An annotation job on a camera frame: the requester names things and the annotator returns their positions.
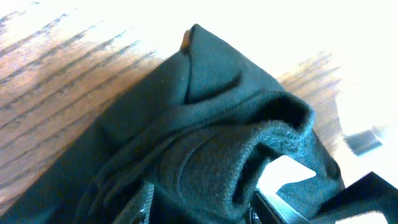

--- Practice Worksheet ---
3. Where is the black t-shirt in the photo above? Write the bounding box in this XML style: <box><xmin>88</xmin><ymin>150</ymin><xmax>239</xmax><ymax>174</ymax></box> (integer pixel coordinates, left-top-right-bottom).
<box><xmin>1</xmin><ymin>25</ymin><xmax>344</xmax><ymax>223</ymax></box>

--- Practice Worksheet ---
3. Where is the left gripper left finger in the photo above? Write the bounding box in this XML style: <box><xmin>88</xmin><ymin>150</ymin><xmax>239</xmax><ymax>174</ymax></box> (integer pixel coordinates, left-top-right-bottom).
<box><xmin>112</xmin><ymin>182</ymin><xmax>154</xmax><ymax>224</ymax></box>

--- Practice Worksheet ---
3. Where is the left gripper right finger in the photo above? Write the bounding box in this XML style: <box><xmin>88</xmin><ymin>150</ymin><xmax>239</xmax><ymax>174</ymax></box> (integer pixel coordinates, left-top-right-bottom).
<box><xmin>248</xmin><ymin>172</ymin><xmax>397</xmax><ymax>224</ymax></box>

